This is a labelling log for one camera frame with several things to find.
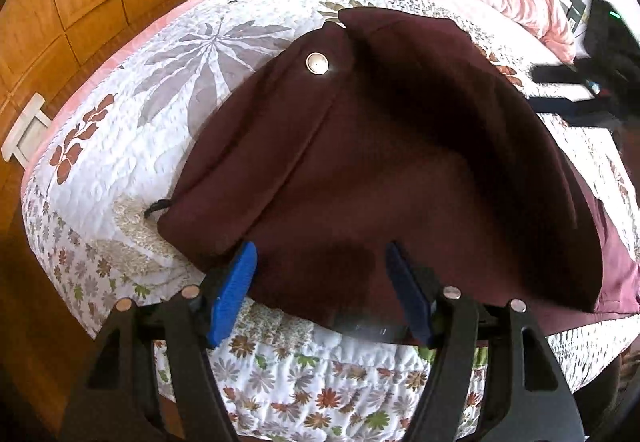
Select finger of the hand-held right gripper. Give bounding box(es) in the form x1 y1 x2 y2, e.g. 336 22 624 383
531 63 601 90
527 96 621 127

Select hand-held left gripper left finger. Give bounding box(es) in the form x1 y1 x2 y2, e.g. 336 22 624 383
59 241 259 442

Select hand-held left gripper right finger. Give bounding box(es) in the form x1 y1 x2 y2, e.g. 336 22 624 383
384 242 587 442

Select dark maroon pants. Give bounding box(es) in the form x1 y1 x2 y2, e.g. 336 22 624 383
144 6 640 340

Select floral quilted bedspread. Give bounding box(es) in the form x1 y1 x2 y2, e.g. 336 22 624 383
20 0 640 440

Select white wooden frame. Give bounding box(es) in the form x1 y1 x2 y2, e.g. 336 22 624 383
1 93 52 163

